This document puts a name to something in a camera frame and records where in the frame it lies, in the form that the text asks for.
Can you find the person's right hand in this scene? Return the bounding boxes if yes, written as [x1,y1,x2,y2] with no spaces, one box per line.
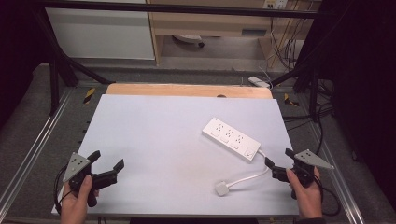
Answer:
[285,167,324,220]

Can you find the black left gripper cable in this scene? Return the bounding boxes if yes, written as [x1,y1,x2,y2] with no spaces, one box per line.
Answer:
[52,164,75,216]

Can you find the white plug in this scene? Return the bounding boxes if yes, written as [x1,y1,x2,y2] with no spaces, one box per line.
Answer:
[214,180,231,197]

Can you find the small white floor power strip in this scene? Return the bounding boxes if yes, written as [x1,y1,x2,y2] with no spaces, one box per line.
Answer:
[247,76,272,90]

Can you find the bundle of hanging cables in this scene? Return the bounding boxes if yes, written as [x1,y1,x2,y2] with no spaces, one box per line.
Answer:
[268,8,307,70]

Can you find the grey chair base with wheel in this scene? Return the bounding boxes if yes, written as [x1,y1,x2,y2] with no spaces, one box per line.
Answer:
[172,34,206,49]

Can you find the person's left hand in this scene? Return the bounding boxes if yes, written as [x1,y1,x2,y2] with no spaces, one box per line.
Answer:
[60,175,100,224]

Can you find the black metal frame bar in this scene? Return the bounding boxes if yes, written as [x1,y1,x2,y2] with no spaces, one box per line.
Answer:
[38,0,323,20]

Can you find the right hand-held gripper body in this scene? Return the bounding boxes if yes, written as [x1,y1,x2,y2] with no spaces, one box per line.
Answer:
[281,148,335,201]

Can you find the black curtain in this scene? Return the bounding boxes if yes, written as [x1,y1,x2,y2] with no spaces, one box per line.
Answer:
[0,0,50,129]
[320,0,396,214]

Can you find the light wooden desk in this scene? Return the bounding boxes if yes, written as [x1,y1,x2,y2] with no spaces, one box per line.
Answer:
[146,0,322,66]

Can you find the white power strip cable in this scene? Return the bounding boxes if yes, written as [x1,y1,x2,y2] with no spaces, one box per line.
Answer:
[226,148,271,189]

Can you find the aluminium floor rail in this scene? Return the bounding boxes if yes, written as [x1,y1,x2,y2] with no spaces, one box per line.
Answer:
[0,88,75,213]
[305,119,366,224]

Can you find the light wooden table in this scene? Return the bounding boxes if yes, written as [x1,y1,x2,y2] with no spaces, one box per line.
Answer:
[105,82,274,100]

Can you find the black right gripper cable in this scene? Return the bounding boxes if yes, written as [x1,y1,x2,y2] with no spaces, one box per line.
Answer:
[313,175,342,217]

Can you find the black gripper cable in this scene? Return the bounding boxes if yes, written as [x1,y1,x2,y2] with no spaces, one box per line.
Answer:
[313,175,342,217]
[52,164,75,216]

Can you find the white cabinet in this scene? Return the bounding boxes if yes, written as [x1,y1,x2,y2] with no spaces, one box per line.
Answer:
[45,0,156,61]

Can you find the black floor cables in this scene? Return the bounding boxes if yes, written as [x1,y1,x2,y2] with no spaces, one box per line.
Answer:
[281,78,335,157]

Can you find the black metal stand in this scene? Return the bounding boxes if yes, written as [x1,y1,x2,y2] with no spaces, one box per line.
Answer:
[32,6,117,117]
[270,59,322,123]

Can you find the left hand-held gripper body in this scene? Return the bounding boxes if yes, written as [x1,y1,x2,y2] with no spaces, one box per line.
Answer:
[62,151,104,208]

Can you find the white wall socket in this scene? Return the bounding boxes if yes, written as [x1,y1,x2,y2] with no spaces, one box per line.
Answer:
[262,0,289,10]

